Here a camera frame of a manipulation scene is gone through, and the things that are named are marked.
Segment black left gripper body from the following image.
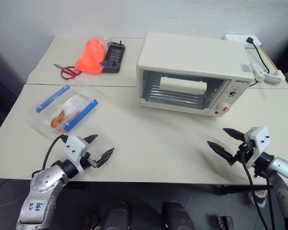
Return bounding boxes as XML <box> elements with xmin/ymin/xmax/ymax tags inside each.
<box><xmin>80</xmin><ymin>142</ymin><xmax>99</xmax><ymax>169</ymax></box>

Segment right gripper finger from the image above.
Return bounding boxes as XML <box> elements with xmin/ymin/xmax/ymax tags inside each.
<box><xmin>222</xmin><ymin>127</ymin><xmax>245</xmax><ymax>142</ymax></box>
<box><xmin>206</xmin><ymin>140</ymin><xmax>235</xmax><ymax>166</ymax></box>

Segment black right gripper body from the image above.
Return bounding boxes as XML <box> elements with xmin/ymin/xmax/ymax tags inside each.
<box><xmin>232</xmin><ymin>140</ymin><xmax>255</xmax><ymax>166</ymax></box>

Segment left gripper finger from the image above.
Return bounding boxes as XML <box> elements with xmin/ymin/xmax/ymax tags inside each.
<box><xmin>95</xmin><ymin>147</ymin><xmax>115</xmax><ymax>169</ymax></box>
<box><xmin>84</xmin><ymin>134</ymin><xmax>99</xmax><ymax>145</ymax></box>

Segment white and red timer knob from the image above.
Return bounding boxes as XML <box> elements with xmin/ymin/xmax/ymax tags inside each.
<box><xmin>215</xmin><ymin>102</ymin><xmax>231</xmax><ymax>118</ymax></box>

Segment orange item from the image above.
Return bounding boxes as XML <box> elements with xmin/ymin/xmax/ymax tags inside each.
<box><xmin>50</xmin><ymin>109</ymin><xmax>68</xmax><ymax>129</ymax></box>

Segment clear plastic container blue clips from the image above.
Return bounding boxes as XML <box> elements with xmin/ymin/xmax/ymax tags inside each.
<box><xmin>29</xmin><ymin>84</ymin><xmax>104</xmax><ymax>141</ymax></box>

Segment cream toaster oven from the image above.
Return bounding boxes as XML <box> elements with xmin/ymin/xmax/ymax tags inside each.
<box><xmin>136</xmin><ymin>32</ymin><xmax>253</xmax><ymax>118</ymax></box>

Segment dark rounded shape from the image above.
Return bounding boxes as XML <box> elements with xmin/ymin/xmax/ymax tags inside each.
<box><xmin>161</xmin><ymin>201</ymin><xmax>195</xmax><ymax>230</ymax></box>
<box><xmin>102</xmin><ymin>202</ymin><xmax>131</xmax><ymax>230</ymax></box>

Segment white glue gun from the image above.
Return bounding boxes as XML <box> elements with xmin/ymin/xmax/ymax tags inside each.
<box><xmin>249</xmin><ymin>62</ymin><xmax>286</xmax><ymax>85</ymax></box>

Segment orange plastic bag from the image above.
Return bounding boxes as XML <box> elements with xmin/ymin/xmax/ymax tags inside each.
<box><xmin>74</xmin><ymin>35</ymin><xmax>109</xmax><ymax>75</ymax></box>

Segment black handheld game console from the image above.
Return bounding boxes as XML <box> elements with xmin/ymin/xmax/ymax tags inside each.
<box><xmin>99</xmin><ymin>40</ymin><xmax>126</xmax><ymax>73</ymax></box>

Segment white power strip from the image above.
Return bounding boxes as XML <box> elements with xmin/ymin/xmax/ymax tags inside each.
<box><xmin>224</xmin><ymin>34</ymin><xmax>263</xmax><ymax>47</ymax></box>

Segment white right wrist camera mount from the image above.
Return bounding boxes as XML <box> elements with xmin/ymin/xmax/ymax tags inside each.
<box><xmin>242</xmin><ymin>126</ymin><xmax>271</xmax><ymax>169</ymax></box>

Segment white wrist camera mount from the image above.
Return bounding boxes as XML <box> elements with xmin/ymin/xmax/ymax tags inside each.
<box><xmin>63</xmin><ymin>136</ymin><xmax>87</xmax><ymax>174</ymax></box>
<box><xmin>242</xmin><ymin>126</ymin><xmax>271</xmax><ymax>169</ymax></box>

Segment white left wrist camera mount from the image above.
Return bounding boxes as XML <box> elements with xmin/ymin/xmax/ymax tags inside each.
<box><xmin>63</xmin><ymin>136</ymin><xmax>87</xmax><ymax>174</ymax></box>

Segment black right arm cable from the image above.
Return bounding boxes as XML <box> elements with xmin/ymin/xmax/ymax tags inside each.
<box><xmin>239</xmin><ymin>145</ymin><xmax>277</xmax><ymax>230</ymax></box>

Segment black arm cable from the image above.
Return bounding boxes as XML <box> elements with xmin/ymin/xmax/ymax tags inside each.
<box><xmin>239</xmin><ymin>145</ymin><xmax>277</xmax><ymax>230</ymax></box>
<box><xmin>42</xmin><ymin>134</ymin><xmax>68</xmax><ymax>171</ymax></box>

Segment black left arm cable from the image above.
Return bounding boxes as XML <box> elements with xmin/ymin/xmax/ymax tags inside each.
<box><xmin>42</xmin><ymin>134</ymin><xmax>68</xmax><ymax>171</ymax></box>

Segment red handled scissors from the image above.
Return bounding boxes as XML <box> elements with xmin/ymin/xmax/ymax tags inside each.
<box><xmin>53</xmin><ymin>63</ymin><xmax>83</xmax><ymax>80</ymax></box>

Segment cream oven door handle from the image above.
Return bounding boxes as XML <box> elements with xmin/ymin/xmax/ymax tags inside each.
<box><xmin>159</xmin><ymin>76</ymin><xmax>207</xmax><ymax>96</ymax></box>

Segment black plug with cable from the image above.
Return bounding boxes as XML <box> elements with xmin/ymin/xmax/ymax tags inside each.
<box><xmin>245</xmin><ymin>36</ymin><xmax>271</xmax><ymax>74</ymax></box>

